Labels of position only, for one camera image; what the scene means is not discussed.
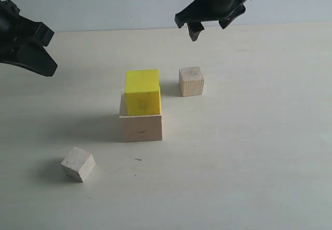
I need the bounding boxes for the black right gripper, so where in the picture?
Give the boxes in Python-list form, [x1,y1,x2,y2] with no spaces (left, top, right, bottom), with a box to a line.
[174,0,247,42]

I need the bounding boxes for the large natural wooden cube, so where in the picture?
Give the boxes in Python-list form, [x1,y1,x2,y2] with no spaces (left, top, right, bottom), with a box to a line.
[119,93,163,142]

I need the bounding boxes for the medium grained wooden cube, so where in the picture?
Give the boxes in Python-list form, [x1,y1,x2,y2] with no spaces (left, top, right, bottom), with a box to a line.
[178,66,204,97]

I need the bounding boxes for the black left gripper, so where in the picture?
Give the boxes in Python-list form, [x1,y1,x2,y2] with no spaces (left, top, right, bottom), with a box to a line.
[1,0,58,77]

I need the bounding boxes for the yellow painted wooden cube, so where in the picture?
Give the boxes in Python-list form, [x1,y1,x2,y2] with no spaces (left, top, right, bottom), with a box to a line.
[124,69,161,116]

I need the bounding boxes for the small pale wooden cube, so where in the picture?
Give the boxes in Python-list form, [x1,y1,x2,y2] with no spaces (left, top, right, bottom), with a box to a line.
[60,147,95,182]

